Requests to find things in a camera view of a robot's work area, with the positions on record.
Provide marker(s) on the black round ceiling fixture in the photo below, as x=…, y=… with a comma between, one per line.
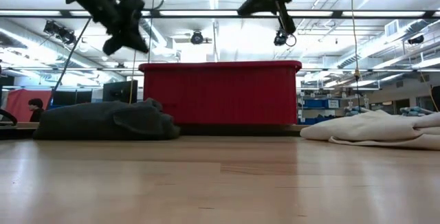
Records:
x=197, y=37

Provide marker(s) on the person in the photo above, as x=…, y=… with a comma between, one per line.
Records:
x=35, y=109

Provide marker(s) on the dark grey shorts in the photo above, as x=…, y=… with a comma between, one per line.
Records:
x=103, y=121

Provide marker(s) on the red plastic laundry bin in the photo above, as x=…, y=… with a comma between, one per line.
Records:
x=220, y=93

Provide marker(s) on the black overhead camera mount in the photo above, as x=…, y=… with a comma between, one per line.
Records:
x=287, y=19

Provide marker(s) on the black ceiling light fixture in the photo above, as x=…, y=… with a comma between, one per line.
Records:
x=60, y=32

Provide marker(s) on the metal shelf rack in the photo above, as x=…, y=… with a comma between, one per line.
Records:
x=321, y=103

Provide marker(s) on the small black ceiling fixture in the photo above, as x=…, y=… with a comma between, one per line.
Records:
x=416, y=39

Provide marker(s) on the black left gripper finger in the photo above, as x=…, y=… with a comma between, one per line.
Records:
x=139, y=43
x=113, y=45

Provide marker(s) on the red partition panel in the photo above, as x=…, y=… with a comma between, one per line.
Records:
x=19, y=105

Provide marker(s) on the black computer monitor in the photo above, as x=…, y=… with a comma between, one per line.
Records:
x=120, y=91

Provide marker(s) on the white cloth bag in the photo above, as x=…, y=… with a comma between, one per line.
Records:
x=371, y=129

